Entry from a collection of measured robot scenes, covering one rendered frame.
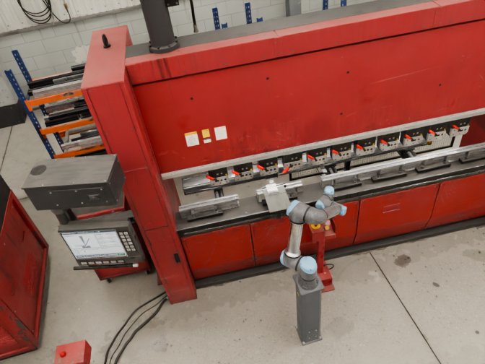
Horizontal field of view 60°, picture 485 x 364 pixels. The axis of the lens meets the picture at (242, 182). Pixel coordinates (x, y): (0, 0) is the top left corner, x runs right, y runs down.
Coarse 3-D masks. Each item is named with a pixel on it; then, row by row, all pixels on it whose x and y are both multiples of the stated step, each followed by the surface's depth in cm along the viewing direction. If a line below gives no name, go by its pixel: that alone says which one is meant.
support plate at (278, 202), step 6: (282, 186) 347; (264, 192) 344; (282, 192) 342; (270, 198) 339; (276, 198) 338; (282, 198) 337; (288, 198) 336; (270, 204) 333; (276, 204) 332; (282, 204) 332; (288, 204) 331; (270, 210) 329; (276, 210) 328
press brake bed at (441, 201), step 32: (384, 192) 357; (416, 192) 365; (448, 192) 373; (480, 192) 381; (224, 224) 348; (256, 224) 354; (288, 224) 361; (352, 224) 377; (384, 224) 386; (416, 224) 398; (448, 224) 417; (480, 224) 416; (192, 256) 366; (224, 256) 375; (256, 256) 383
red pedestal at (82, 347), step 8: (64, 344) 285; (72, 344) 285; (80, 344) 284; (88, 344) 289; (56, 352) 282; (64, 352) 278; (72, 352) 280; (80, 352) 280; (88, 352) 286; (56, 360) 277; (64, 360) 277; (72, 360) 276; (80, 360) 276; (88, 360) 284
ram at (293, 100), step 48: (336, 48) 272; (384, 48) 279; (432, 48) 285; (480, 48) 292; (144, 96) 269; (192, 96) 276; (240, 96) 282; (288, 96) 289; (336, 96) 297; (384, 96) 304; (432, 96) 312; (480, 96) 321; (240, 144) 309; (288, 144) 317
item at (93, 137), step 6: (84, 126) 498; (90, 126) 498; (72, 132) 497; (84, 132) 487; (90, 132) 489; (96, 132) 491; (78, 138) 484; (84, 138) 478; (90, 138) 470; (96, 138) 470; (66, 144) 470; (72, 144) 472; (78, 144) 473; (84, 144) 471; (90, 144) 473
